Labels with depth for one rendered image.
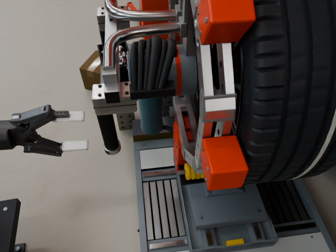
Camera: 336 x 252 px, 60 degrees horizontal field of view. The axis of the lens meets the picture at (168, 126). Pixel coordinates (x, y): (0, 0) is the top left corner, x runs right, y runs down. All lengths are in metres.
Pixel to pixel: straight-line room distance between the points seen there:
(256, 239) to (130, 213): 0.60
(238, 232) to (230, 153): 0.77
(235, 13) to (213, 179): 0.30
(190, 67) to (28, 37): 2.18
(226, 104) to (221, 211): 0.76
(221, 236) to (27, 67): 1.84
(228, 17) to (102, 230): 1.20
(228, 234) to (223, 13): 1.00
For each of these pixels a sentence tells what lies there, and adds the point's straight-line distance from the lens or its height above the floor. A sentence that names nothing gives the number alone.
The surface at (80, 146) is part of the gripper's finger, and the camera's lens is 0.85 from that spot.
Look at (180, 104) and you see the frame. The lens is 1.05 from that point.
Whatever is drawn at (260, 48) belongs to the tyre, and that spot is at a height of 1.07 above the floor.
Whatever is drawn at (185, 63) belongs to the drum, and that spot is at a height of 0.91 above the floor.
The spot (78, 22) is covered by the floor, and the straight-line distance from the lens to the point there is 2.89.
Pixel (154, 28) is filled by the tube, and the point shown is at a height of 1.01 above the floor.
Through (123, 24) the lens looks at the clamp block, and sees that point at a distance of 0.90.
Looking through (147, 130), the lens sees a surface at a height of 0.51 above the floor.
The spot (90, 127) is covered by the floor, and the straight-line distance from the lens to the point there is 1.86.
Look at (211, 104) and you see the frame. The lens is 0.56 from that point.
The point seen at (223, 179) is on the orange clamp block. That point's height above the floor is 0.86.
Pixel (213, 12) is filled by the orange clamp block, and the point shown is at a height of 1.13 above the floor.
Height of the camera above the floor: 1.36
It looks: 49 degrees down
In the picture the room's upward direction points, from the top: straight up
